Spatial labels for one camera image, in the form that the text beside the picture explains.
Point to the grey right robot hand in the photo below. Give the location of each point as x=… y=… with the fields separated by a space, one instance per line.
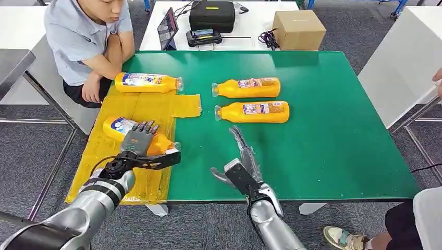
x=247 y=153

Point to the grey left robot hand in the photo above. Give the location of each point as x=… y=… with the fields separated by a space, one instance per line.
x=138 y=139

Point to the orange drink bottle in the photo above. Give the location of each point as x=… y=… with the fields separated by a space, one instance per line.
x=253 y=114
x=248 y=90
x=114 y=129
x=148 y=86

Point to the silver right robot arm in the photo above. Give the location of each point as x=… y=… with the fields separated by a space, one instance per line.
x=272 y=227

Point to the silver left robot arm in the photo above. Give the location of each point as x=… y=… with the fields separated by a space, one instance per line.
x=93 y=203

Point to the yellow plastic sheet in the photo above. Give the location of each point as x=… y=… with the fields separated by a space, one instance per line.
x=100 y=151

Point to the white table foot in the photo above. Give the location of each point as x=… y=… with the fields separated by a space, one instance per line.
x=157 y=209
x=310 y=208

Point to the green table mat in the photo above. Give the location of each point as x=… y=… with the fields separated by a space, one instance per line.
x=328 y=120

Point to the dark tablet on stand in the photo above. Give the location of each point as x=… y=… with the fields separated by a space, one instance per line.
x=167 y=29

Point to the seated person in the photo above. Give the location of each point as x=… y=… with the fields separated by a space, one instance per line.
x=76 y=38

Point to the black handheld controller with antenna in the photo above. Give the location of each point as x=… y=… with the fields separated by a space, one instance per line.
x=203 y=38

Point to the white table with equipment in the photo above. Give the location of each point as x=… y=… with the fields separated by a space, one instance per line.
x=252 y=24

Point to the brown cardboard box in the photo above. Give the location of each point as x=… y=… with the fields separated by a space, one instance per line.
x=298 y=31

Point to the black carrying case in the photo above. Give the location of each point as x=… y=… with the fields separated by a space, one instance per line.
x=212 y=16

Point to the small black device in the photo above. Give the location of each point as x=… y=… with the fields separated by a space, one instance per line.
x=242 y=8

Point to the white empty table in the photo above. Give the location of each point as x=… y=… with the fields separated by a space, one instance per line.
x=20 y=27

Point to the white table with metal legs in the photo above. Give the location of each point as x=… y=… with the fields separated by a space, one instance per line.
x=400 y=62

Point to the person's hand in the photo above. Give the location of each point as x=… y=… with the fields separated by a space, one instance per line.
x=438 y=77

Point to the blue chair caster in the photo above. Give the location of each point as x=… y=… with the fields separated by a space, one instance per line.
x=400 y=5

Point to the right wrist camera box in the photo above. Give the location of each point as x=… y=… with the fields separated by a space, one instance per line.
x=241 y=179

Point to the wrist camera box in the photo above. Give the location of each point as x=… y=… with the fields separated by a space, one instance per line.
x=162 y=160
x=241 y=179

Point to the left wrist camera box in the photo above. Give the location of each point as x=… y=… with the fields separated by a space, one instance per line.
x=162 y=160

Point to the grey table with metal frame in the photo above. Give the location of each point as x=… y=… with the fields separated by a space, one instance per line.
x=13 y=64

